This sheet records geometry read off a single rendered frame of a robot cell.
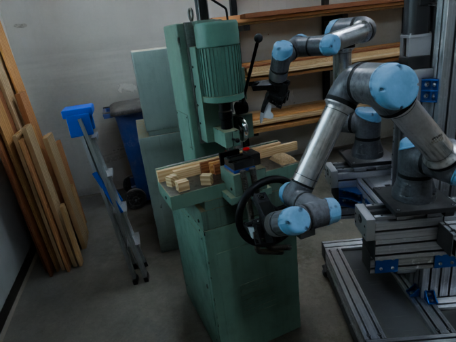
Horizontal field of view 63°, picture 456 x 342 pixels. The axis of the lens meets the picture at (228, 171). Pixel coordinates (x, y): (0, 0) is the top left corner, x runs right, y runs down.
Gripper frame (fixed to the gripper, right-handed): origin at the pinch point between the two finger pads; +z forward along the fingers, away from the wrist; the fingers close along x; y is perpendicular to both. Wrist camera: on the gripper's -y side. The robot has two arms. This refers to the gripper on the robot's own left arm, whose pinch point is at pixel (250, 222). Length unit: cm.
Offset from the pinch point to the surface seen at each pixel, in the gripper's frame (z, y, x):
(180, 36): 19, -84, -2
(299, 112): 193, -93, 155
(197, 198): 18.7, -14.1, -11.8
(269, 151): 29, -29, 29
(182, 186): 17.5, -20.0, -17.0
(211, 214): 23.0, -6.8, -6.8
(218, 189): 18.1, -15.7, -3.0
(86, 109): 81, -80, -46
